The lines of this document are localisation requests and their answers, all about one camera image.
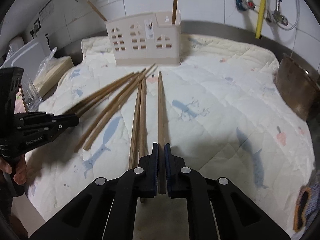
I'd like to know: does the person's left hand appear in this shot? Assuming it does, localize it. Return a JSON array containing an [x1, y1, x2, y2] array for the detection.
[[0, 155, 27, 185]]

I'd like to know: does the yellow gas hose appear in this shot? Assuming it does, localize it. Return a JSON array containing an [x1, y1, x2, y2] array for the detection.
[[255, 0, 266, 40]]

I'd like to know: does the chopstick in holder left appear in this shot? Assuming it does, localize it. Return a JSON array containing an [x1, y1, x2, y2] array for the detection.
[[87, 0, 107, 22]]

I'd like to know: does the metal bowl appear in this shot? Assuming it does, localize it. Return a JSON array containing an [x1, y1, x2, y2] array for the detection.
[[275, 54, 319, 121]]

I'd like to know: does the beige house-shaped utensil holder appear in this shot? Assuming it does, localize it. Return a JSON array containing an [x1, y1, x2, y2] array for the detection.
[[105, 11, 181, 66]]

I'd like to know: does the knitted dark blue cloth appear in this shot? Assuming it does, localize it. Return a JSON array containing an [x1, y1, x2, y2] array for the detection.
[[293, 170, 319, 232]]

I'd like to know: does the bagged stack of paper napkins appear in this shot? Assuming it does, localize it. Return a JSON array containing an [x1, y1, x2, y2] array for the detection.
[[33, 47, 74, 97]]

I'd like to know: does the white plastic box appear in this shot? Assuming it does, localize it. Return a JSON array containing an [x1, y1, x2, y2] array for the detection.
[[1, 35, 51, 81]]

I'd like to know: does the clear glass cup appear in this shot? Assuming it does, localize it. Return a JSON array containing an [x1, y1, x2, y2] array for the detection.
[[21, 74, 43, 112]]

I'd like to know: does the pink phone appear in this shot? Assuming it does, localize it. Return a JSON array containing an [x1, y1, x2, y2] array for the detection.
[[14, 85, 28, 114]]

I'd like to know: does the white quilted patterned mat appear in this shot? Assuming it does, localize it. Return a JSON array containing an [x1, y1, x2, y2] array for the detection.
[[25, 35, 315, 239]]

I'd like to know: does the braided metal hose with valve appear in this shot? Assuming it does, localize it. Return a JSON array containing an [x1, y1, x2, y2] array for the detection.
[[265, 0, 290, 26]]

